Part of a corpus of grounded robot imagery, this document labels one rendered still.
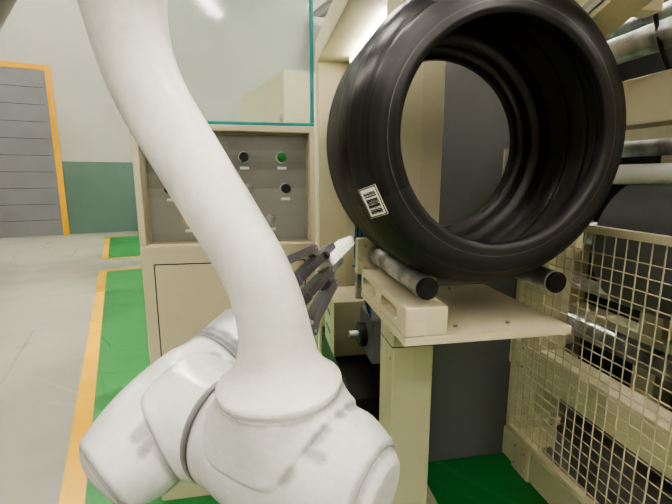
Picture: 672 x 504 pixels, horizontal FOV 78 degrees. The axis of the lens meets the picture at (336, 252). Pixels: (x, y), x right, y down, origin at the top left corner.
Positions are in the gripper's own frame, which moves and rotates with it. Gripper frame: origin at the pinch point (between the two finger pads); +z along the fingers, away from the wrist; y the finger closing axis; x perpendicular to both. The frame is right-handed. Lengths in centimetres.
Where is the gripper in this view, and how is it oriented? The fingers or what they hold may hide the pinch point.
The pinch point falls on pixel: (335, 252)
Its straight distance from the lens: 65.9
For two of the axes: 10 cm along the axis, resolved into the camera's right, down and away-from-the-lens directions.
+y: 4.9, 8.4, 2.4
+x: 7.1, -2.2, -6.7
